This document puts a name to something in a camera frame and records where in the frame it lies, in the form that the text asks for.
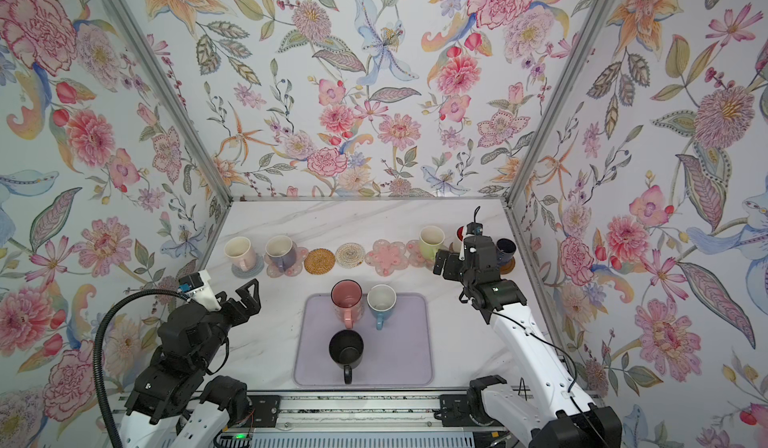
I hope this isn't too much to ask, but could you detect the red inside white mug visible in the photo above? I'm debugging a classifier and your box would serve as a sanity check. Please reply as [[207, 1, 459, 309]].
[[450, 226, 465, 252]]

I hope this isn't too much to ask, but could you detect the cream mug green handle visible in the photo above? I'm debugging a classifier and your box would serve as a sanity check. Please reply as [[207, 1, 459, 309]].
[[419, 225, 445, 261]]

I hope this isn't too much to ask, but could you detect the colourful patterned round coaster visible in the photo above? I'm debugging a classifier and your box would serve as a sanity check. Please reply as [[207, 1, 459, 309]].
[[335, 242, 366, 269]]

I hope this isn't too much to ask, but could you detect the aluminium corner post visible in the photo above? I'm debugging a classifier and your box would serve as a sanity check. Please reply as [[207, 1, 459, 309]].
[[505, 0, 616, 208], [102, 0, 233, 210]]

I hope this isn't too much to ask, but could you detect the lilac tray mat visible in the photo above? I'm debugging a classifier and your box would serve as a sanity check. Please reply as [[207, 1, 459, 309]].
[[293, 293, 433, 388]]

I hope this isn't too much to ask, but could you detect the black corrugated cable hose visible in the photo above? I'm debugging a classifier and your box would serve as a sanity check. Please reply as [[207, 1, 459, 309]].
[[91, 288, 190, 448]]

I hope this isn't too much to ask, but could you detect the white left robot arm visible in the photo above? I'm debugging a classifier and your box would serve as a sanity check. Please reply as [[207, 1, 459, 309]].
[[110, 278, 261, 447]]

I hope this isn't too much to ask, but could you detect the woven tan round coaster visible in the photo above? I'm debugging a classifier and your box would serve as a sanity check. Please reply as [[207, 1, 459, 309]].
[[304, 248, 336, 275]]

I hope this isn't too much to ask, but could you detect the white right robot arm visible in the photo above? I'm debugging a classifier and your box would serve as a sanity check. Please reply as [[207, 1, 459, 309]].
[[433, 235, 623, 447]]

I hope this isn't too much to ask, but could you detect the aluminium corner post left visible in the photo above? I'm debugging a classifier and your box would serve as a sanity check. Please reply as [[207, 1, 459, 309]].
[[102, 0, 233, 210]]

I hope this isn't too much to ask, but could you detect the brown wooden round coaster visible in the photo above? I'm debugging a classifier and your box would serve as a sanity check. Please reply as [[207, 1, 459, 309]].
[[500, 258, 516, 275]]

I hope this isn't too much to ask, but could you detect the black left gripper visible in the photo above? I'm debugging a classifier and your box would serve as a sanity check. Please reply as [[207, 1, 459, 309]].
[[191, 280, 264, 374]]

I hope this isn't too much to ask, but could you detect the black mug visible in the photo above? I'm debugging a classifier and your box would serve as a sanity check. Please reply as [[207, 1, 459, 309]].
[[329, 329, 364, 385]]

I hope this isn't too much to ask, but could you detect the aluminium corner post right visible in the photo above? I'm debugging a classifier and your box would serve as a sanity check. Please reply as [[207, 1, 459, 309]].
[[505, 0, 616, 208]]

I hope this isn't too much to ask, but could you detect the white mug blue handle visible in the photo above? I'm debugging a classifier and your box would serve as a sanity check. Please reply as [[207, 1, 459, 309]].
[[367, 284, 397, 330]]

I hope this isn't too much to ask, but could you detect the dark navy small mug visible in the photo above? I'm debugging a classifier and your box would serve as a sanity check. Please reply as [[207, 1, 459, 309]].
[[496, 238, 517, 266]]

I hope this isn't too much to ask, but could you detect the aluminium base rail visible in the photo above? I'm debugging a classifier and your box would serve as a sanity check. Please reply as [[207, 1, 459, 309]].
[[95, 387, 601, 448]]

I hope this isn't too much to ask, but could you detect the cream mug purple handle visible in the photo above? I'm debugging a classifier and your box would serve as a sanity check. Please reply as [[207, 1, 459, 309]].
[[265, 235, 297, 273]]

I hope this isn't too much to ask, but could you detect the cream mug pink handle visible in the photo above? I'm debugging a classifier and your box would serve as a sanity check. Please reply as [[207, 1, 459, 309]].
[[224, 236, 257, 270]]

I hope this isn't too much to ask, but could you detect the grey round coaster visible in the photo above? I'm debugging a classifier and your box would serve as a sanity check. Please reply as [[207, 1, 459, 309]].
[[231, 254, 265, 279]]

